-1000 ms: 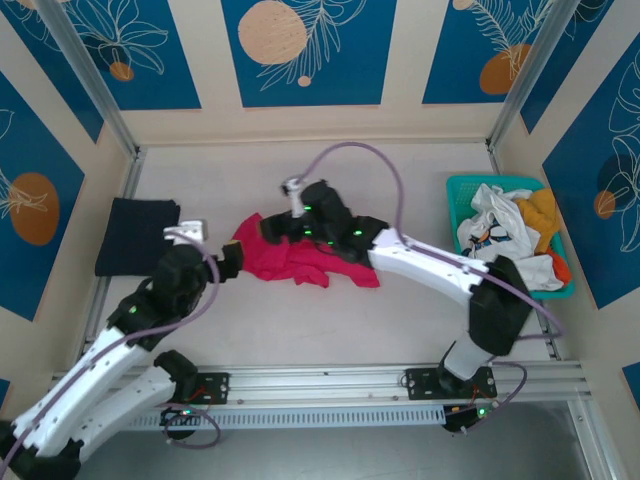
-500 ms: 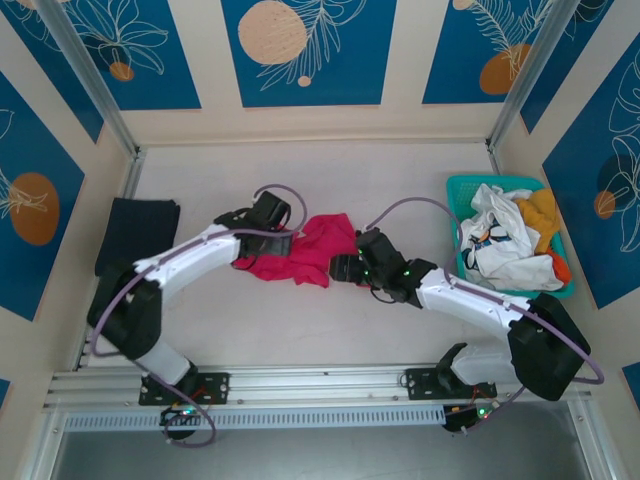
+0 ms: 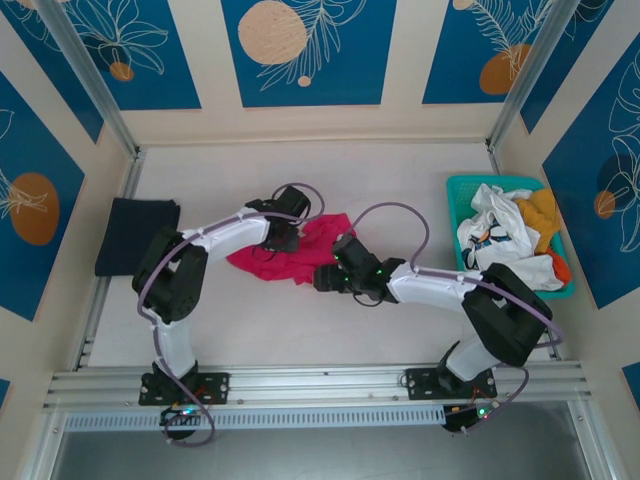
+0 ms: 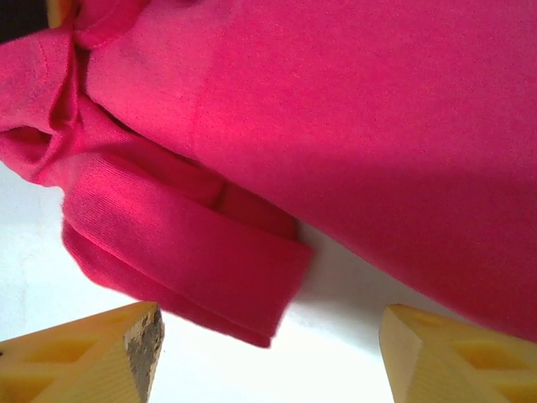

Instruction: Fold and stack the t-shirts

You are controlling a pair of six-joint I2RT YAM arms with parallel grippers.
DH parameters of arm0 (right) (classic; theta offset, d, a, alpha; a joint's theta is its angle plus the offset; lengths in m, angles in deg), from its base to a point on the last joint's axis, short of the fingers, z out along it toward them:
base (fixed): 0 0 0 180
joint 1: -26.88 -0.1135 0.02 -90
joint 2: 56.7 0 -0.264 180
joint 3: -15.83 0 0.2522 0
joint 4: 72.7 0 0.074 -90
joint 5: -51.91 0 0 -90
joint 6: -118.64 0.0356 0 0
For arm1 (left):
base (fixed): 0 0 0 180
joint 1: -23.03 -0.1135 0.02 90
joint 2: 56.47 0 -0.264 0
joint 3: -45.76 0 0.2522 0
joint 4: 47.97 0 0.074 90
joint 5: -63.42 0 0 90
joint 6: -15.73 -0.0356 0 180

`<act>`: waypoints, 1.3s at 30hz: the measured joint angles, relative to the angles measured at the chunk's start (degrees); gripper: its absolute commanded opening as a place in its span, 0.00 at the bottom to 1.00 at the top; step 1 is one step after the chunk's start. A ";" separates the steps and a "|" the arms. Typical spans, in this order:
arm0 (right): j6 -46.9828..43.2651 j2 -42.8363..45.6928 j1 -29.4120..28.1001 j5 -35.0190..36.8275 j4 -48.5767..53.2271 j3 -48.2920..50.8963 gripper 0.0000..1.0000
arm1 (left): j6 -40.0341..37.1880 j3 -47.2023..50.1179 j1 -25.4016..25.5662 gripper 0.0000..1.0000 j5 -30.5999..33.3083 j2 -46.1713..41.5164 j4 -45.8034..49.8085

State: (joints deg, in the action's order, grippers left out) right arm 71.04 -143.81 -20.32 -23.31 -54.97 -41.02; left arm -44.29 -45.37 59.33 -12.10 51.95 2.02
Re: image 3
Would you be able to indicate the pink t-shirt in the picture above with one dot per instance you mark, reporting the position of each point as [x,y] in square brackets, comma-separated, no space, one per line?
[295,265]

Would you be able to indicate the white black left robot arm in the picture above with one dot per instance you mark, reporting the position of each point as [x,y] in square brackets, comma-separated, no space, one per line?
[235,230]

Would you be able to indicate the teal plastic basket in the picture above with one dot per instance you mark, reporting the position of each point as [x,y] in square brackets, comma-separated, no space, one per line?
[457,200]

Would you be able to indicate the white printed t-shirt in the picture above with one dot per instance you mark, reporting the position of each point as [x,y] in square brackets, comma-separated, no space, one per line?
[500,215]

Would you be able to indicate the folded navy t-shirt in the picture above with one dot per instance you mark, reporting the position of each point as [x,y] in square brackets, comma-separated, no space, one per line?
[125,235]

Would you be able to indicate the right controller board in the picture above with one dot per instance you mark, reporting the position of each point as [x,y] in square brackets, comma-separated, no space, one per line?
[467,416]

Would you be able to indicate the controller board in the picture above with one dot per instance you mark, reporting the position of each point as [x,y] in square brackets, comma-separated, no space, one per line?
[182,414]
[467,416]

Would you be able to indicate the mustard yellow t-shirt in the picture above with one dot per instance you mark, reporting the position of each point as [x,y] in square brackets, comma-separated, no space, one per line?
[542,215]

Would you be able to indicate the orange t-shirt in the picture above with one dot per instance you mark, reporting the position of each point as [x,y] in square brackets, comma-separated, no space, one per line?
[562,270]

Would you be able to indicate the left controller board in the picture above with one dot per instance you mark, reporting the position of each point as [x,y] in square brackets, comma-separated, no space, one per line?
[182,414]

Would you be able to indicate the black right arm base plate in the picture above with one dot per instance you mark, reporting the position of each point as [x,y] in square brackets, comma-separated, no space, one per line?
[420,382]

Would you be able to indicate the aluminium cross rail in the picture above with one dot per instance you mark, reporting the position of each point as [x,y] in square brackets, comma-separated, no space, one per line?
[325,385]

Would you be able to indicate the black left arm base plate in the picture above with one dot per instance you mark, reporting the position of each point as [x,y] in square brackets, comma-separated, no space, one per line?
[215,387]

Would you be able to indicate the blue floral wall panel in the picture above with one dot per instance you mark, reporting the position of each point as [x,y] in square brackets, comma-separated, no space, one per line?
[165,50]
[460,50]
[30,60]
[590,50]
[590,250]
[30,260]
[350,50]

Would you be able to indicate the aluminium corner post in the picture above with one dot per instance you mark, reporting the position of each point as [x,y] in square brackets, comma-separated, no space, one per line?
[525,75]
[85,60]

